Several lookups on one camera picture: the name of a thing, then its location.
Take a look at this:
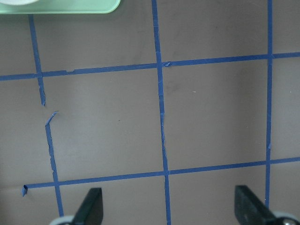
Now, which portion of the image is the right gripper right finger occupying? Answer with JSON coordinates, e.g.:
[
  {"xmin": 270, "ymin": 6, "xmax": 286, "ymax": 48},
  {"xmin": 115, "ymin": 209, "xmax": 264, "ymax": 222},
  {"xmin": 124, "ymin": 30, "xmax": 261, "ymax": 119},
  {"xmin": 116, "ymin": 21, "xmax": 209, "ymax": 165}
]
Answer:
[{"xmin": 234, "ymin": 185, "xmax": 277, "ymax": 225}]

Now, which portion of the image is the light green tray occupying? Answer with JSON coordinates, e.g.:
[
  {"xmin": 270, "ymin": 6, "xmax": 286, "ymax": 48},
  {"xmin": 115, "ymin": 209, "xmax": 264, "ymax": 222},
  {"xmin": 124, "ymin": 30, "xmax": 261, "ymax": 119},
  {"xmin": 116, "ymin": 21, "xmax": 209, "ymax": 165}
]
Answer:
[{"xmin": 0, "ymin": 0, "xmax": 121, "ymax": 15}]

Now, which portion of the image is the cream round plate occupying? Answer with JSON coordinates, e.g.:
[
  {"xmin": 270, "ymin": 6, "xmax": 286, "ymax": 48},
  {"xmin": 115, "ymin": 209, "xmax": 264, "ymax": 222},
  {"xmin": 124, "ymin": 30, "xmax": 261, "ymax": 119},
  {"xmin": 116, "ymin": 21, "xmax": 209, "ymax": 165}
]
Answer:
[{"xmin": 0, "ymin": 0, "xmax": 38, "ymax": 6}]

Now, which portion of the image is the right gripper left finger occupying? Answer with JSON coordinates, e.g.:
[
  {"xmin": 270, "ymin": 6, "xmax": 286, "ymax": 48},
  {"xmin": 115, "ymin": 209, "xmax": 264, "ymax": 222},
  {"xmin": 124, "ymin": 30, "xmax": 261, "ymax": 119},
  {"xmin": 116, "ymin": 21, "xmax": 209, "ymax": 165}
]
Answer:
[{"xmin": 73, "ymin": 187, "xmax": 104, "ymax": 225}]

